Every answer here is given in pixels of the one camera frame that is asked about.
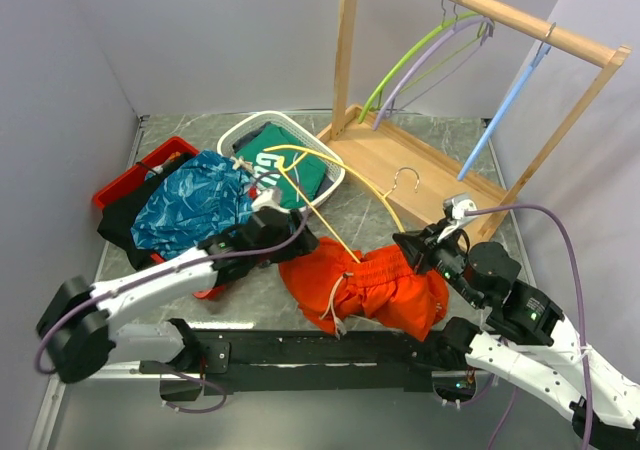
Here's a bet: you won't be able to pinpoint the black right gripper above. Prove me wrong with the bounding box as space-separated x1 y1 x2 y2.
390 215 484 306

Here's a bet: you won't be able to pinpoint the yellow plastic hanger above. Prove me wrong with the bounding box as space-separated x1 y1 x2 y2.
265 144 405 263

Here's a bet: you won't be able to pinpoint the orange drawstring shorts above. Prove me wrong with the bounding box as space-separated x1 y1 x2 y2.
278 237 449 341

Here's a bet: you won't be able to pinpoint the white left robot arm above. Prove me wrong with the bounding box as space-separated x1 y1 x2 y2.
34 207 319 383

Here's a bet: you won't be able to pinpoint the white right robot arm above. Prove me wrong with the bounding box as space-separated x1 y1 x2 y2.
393 222 639 449

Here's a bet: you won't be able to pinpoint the green shorts with white letters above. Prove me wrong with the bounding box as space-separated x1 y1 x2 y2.
232 122 327 209

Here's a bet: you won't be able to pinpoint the blue patterned shorts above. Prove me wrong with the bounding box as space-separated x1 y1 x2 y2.
131 150 252 260

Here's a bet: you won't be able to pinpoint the blue plastic hanger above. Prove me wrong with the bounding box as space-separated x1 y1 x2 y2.
456 22 557 181

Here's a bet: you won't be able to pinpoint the green plastic hanger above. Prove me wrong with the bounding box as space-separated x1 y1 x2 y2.
357 2 496 123

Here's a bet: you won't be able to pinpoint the purple plastic hanger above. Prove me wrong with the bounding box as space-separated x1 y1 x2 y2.
358 7 496 131

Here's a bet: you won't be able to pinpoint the wooden clothes rack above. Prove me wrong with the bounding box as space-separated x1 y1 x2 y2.
319 0 631 224

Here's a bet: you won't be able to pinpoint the white perforated plastic basket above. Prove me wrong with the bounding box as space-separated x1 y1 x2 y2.
217 111 345 210

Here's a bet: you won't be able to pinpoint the red plastic tray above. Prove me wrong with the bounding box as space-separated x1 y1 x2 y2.
92 137 199 271

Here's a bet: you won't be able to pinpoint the black garment in tray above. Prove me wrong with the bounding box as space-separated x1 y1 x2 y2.
94 167 166 270

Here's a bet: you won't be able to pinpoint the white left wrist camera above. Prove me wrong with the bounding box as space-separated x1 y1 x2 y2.
251 186 283 212

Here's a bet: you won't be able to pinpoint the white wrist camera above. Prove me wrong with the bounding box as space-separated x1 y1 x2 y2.
437 193 477 243
251 186 283 212

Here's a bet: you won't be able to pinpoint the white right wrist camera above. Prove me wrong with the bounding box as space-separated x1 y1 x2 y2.
437 193 477 243

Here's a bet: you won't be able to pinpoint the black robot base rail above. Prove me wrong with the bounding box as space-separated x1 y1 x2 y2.
139 330 476 404

